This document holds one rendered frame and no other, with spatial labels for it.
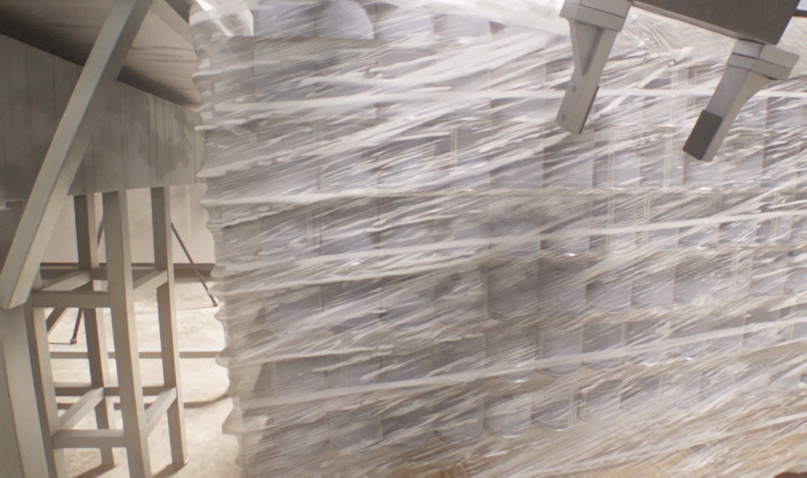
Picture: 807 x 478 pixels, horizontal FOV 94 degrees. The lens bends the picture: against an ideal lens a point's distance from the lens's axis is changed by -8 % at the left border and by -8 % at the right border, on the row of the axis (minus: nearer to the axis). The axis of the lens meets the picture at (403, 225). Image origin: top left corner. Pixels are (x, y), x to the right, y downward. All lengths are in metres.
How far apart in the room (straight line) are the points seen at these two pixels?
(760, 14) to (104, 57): 0.59
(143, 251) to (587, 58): 3.35
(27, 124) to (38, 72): 0.08
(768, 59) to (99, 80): 0.62
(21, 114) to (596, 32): 0.72
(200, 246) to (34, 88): 2.64
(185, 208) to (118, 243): 2.36
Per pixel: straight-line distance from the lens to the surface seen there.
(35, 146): 0.78
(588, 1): 0.34
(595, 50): 0.35
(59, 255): 3.81
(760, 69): 0.44
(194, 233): 3.34
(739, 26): 0.40
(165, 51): 0.89
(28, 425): 0.69
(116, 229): 0.99
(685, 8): 0.37
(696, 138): 0.45
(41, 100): 0.80
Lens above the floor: 0.86
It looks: 7 degrees down
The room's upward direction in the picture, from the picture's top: 2 degrees clockwise
